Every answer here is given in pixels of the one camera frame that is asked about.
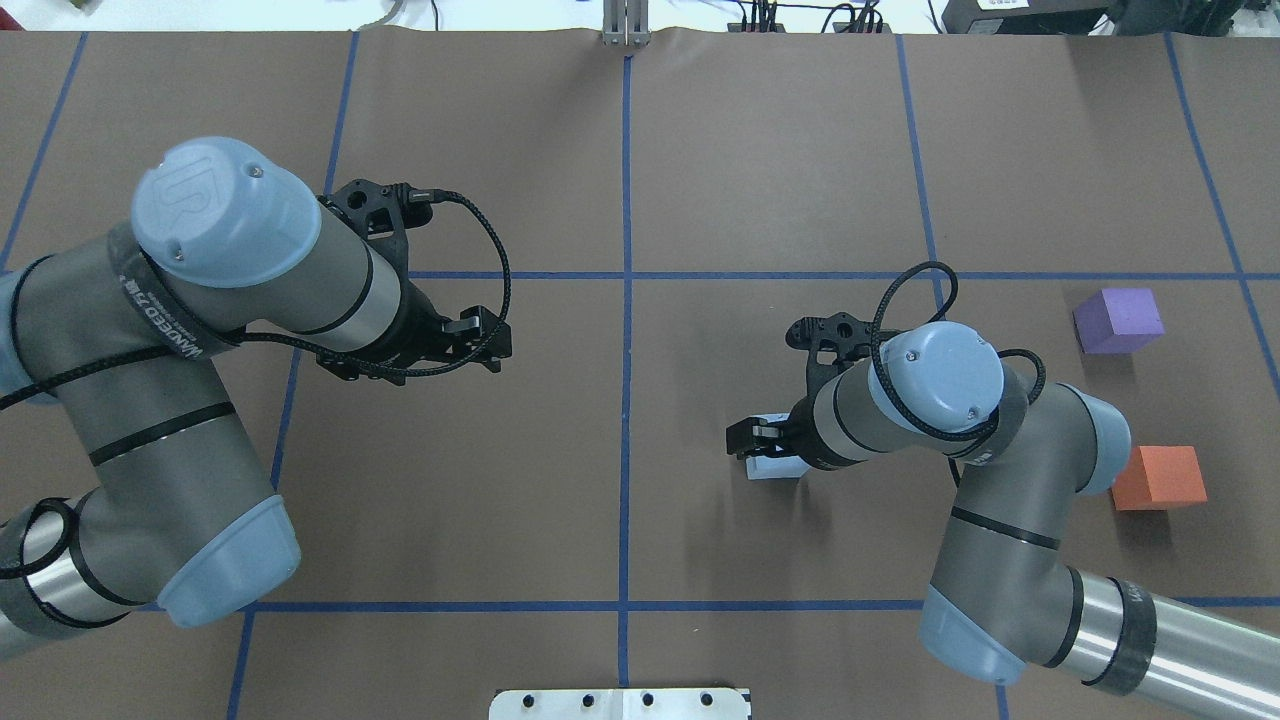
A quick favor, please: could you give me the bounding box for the aluminium frame post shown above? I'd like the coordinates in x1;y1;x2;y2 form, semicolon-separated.
600;0;652;47

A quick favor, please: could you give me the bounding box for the purple foam block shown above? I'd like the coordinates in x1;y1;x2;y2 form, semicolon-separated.
1071;287;1166;355

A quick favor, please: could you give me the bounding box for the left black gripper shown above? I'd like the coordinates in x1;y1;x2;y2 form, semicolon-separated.
317;305;512;383

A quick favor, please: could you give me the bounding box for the light blue foam block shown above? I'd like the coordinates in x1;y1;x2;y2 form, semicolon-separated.
745;455;810;480

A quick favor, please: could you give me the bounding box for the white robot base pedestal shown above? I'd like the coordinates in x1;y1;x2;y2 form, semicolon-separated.
488;687;754;719

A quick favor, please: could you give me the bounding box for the orange foam block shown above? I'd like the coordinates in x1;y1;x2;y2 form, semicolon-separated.
1111;445;1208;512

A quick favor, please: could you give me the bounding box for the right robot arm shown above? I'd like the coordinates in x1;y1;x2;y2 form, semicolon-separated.
724;314;1279;719

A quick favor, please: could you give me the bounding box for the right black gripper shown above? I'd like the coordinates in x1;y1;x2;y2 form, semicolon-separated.
726;405;817;462

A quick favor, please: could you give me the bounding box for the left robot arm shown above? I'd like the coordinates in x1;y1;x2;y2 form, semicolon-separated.
1;136;512;660

